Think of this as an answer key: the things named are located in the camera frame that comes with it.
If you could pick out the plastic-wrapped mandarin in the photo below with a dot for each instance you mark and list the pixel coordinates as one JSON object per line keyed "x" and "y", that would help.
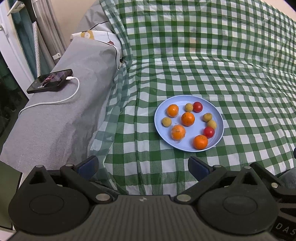
{"x": 178, "y": 132}

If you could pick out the grey curtain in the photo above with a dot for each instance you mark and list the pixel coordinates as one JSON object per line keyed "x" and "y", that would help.
{"x": 50, "y": 27}

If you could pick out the white door frame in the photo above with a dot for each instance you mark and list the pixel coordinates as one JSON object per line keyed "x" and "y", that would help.
{"x": 9, "y": 46}

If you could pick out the blue plate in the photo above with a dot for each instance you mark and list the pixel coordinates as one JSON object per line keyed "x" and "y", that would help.
{"x": 198, "y": 121}

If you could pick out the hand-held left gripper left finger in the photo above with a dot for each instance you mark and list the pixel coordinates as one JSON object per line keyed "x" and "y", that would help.
{"x": 89, "y": 166}

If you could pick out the white plastic clip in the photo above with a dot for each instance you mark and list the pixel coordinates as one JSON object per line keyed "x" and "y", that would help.
{"x": 56, "y": 55}

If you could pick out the small yellow-green fruit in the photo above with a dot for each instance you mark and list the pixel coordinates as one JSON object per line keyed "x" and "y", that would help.
{"x": 166, "y": 121}
{"x": 212, "y": 124}
{"x": 189, "y": 107}
{"x": 207, "y": 117}

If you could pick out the white flower-print pillow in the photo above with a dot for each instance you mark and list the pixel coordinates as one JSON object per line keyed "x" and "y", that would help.
{"x": 101, "y": 36}

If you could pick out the green checkered cloth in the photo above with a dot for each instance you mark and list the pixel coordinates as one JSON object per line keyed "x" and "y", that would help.
{"x": 208, "y": 58}

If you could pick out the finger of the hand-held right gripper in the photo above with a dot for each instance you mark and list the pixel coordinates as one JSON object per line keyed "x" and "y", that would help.
{"x": 269, "y": 179}

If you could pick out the teal curtain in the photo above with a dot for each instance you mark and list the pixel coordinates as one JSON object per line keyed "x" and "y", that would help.
{"x": 23, "y": 34}

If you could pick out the white phone clamp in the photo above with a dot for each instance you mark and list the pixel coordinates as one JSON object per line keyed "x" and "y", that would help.
{"x": 16, "y": 8}

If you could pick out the red tomato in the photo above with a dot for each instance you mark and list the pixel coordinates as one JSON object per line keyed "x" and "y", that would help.
{"x": 198, "y": 106}
{"x": 209, "y": 132}

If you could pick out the orange mandarin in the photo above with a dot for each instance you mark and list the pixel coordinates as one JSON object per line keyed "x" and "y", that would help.
{"x": 173, "y": 110}
{"x": 200, "y": 141}
{"x": 187, "y": 118}

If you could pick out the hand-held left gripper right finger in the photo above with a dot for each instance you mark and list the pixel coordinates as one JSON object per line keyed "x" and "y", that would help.
{"x": 198, "y": 168}

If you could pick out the black smartphone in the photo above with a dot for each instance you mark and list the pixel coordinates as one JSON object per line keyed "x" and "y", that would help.
{"x": 49, "y": 81}

